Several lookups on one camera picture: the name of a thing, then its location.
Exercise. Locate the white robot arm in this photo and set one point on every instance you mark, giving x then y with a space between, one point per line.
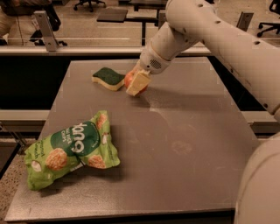
254 63

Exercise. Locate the seated person in background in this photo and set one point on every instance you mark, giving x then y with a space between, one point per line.
18 25

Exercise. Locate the metal bracket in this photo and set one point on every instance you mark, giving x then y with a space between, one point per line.
44 25
161 19
244 20

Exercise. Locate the black background desk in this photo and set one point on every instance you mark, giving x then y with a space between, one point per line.
131 24

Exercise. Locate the green and yellow sponge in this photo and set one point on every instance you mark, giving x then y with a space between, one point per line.
108 78

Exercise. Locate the green rice chips bag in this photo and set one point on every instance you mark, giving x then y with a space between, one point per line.
87 143

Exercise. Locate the black office chair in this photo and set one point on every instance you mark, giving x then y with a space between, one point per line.
82 2

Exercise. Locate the red apple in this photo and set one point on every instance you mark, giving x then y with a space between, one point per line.
127 81

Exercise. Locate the middle metal bracket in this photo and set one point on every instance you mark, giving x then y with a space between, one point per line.
161 19

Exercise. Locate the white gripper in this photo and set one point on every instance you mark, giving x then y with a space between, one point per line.
150 63

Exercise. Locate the right metal bracket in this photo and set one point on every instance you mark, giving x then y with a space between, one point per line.
244 20

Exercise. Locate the left metal bracket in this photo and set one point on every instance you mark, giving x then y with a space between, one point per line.
44 25

